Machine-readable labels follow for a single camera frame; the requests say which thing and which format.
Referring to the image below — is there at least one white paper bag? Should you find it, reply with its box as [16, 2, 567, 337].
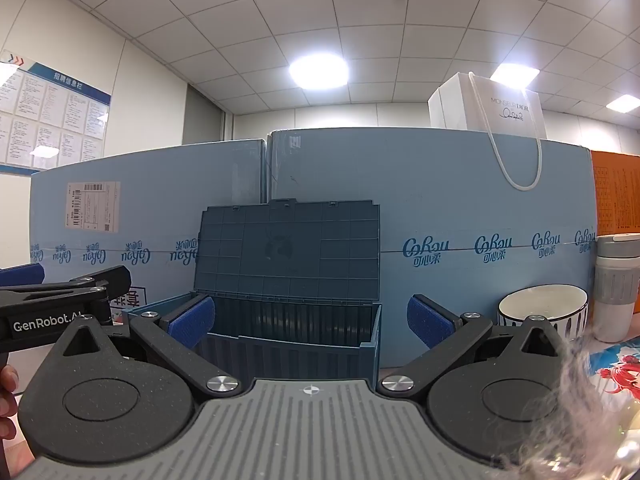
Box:
[427, 71, 549, 192]

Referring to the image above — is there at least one large blue cardboard box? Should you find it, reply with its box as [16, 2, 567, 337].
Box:
[265, 127, 599, 370]

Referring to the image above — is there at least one fluffy pink sleeve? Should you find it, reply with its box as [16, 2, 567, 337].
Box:
[527, 330, 640, 480]

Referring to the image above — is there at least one blue cardboard box with label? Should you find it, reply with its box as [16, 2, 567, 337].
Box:
[29, 139, 269, 313]

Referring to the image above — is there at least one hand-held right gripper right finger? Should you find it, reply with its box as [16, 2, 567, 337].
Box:
[376, 294, 573, 402]

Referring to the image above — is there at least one orange box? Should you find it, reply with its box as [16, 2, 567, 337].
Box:
[590, 150, 640, 242]

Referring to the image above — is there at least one person's left hand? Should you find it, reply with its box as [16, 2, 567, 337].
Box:
[0, 365, 22, 438]

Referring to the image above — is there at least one wall notice board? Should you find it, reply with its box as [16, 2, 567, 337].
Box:
[0, 49, 112, 177]

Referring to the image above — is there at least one printed anime desk mat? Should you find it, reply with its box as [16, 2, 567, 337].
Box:
[586, 335, 640, 413]

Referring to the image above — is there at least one white striped bowl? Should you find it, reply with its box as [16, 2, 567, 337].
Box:
[497, 284, 590, 339]

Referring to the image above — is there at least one square ceiling light panel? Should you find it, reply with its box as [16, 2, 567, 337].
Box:
[605, 93, 640, 112]
[491, 62, 541, 87]

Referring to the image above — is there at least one round ceiling light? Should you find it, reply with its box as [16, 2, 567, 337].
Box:
[288, 54, 350, 92]

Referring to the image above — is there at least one white shipping label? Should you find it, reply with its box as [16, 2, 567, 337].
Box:
[63, 181, 121, 235]

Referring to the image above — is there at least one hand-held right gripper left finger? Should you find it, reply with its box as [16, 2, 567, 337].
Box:
[50, 295, 242, 402]

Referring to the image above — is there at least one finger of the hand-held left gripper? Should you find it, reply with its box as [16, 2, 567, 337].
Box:
[0, 262, 47, 288]
[67, 265, 133, 302]

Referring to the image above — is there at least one dark blue plastic storage box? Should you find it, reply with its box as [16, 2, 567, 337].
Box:
[121, 199, 383, 396]

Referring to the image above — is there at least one white cup with grey sleeve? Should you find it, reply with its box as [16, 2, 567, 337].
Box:
[592, 232, 640, 344]

